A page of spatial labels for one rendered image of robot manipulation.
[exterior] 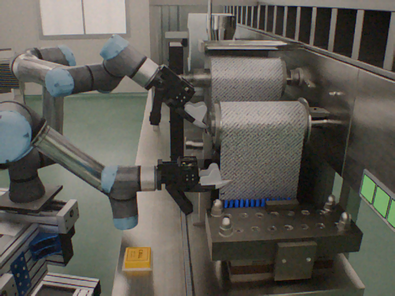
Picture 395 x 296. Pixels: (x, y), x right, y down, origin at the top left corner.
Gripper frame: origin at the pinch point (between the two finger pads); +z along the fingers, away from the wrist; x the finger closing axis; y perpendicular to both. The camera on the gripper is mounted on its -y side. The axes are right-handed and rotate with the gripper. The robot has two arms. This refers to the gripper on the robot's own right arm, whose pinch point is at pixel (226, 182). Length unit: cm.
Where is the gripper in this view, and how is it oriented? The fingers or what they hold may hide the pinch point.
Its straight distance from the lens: 107.4
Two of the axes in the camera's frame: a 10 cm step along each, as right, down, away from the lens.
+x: -0.8, -3.7, 9.2
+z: 10.0, -0.2, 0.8
